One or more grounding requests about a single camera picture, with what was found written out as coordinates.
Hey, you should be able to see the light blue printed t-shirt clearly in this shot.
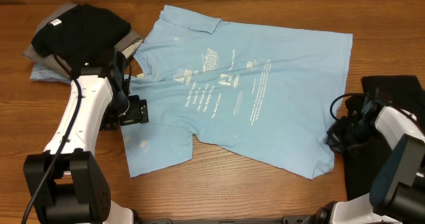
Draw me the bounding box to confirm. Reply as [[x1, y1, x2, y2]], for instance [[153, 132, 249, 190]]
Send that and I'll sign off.
[[122, 5, 353, 179]]

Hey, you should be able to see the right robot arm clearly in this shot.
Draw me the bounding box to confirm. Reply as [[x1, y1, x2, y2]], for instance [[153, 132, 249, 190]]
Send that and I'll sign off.
[[296, 96, 424, 223]]

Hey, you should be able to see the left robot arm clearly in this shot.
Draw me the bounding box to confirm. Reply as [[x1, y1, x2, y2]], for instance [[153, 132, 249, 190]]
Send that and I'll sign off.
[[21, 49, 149, 224]]

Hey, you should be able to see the black garment at right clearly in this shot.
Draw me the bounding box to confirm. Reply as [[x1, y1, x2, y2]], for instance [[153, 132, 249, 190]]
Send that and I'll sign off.
[[343, 75, 424, 200]]

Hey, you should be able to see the folded grey garment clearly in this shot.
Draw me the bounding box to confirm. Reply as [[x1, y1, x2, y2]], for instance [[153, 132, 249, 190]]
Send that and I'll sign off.
[[23, 3, 143, 76]]

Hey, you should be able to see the folded black garment on stack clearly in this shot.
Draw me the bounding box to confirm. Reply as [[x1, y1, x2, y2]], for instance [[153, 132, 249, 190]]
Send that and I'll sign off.
[[31, 4, 131, 70]]

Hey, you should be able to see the folded blue denim garment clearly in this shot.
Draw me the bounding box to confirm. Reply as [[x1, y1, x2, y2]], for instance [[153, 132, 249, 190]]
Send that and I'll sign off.
[[30, 63, 71, 84]]

